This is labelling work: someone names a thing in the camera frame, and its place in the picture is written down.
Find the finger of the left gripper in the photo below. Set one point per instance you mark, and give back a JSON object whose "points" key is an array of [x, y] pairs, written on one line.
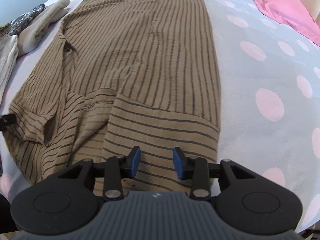
{"points": [[7, 120]]}

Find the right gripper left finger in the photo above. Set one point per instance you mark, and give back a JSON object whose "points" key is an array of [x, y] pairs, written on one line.
{"points": [[118, 168]]}

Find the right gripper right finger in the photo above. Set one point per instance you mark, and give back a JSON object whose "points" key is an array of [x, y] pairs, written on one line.
{"points": [[195, 169]]}

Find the brown striped shirt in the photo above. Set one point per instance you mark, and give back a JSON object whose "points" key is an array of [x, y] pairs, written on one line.
{"points": [[118, 74]]}

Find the white folded towel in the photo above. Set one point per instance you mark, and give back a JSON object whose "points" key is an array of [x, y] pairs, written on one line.
{"points": [[9, 53]]}

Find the tan folded garment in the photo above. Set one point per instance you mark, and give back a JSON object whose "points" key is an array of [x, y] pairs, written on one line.
{"points": [[31, 36]]}

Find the dark floral garment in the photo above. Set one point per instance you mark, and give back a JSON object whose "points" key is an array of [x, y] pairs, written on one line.
{"points": [[19, 24]]}

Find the polka dot bed sheet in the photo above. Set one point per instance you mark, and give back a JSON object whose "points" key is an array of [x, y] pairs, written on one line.
{"points": [[270, 99]]}

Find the pink pillow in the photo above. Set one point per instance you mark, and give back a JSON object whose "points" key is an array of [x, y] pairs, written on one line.
{"points": [[292, 13]]}

